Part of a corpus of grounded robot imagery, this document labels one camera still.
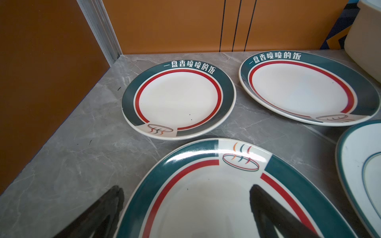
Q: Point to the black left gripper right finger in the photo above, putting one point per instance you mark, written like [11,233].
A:
[271,217]

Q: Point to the green red rim plate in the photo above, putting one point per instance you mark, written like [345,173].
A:
[309,88]
[202,190]
[179,99]

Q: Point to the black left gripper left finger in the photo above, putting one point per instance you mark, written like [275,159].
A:
[100,220]

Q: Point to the white plate green flower outline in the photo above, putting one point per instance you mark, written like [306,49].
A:
[358,162]

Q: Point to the white plastic bin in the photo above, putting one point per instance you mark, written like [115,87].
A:
[363,42]

